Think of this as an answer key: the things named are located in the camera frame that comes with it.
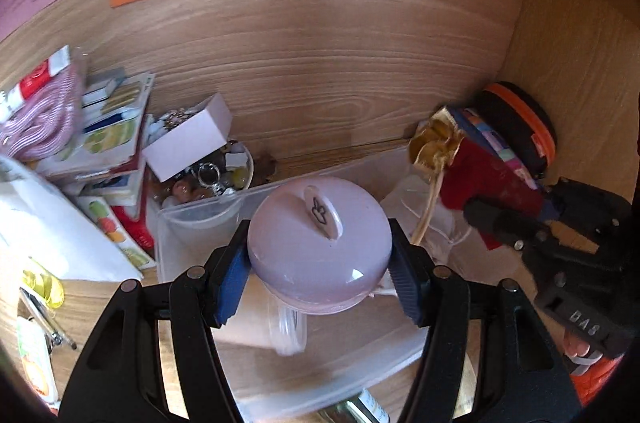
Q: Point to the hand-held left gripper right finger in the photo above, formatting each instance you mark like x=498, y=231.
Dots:
x=407, y=285

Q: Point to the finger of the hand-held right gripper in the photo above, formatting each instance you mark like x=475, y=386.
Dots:
x=572, y=200
x=505, y=220

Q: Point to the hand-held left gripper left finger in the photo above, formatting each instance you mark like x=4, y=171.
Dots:
x=231, y=275

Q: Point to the red pouch with gold tie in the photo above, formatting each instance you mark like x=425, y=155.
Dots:
x=492, y=175

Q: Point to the clear plastic storage box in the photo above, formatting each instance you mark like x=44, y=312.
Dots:
x=200, y=223

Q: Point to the lilac round lidded jar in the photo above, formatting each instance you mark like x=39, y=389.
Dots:
x=320, y=263

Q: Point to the wooden desktop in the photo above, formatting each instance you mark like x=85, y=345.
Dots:
x=82, y=295

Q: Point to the person's right hand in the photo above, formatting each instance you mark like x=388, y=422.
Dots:
x=580, y=350

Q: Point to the cream cylindrical jar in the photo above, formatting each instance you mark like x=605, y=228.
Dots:
x=250, y=328

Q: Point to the blue pencil case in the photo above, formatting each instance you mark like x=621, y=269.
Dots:
x=492, y=135

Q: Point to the black and orange round case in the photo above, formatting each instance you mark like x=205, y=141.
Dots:
x=520, y=118

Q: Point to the white bowl of beads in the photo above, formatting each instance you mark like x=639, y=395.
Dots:
x=235, y=175

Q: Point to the dark green bottle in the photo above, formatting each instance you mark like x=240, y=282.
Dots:
x=357, y=410

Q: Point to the small white cardboard box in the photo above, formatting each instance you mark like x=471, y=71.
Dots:
x=187, y=140

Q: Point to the white paper sheets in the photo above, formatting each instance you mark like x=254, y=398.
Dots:
x=55, y=228

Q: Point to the bundle of pens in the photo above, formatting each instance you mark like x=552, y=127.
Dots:
x=47, y=323

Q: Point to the stack of sticker booklets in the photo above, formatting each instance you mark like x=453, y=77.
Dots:
x=117, y=123

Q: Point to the white tube with orange label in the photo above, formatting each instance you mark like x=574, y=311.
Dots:
x=35, y=365

